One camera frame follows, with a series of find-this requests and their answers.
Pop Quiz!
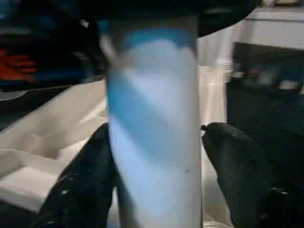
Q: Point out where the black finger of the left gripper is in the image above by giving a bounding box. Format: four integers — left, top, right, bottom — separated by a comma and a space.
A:
85, 0, 263, 37

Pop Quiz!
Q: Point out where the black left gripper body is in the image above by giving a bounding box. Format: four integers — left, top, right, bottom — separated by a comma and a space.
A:
0, 0, 107, 92

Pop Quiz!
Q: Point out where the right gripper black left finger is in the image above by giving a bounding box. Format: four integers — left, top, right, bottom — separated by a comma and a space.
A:
31, 123, 119, 228

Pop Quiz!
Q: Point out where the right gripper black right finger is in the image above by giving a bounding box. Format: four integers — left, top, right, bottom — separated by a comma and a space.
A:
202, 123, 304, 228

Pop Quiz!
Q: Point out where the white plastic table top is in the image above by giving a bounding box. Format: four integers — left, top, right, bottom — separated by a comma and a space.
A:
0, 64, 233, 228

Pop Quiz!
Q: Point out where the black plastic mat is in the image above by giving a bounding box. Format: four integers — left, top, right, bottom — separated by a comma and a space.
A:
0, 83, 304, 228

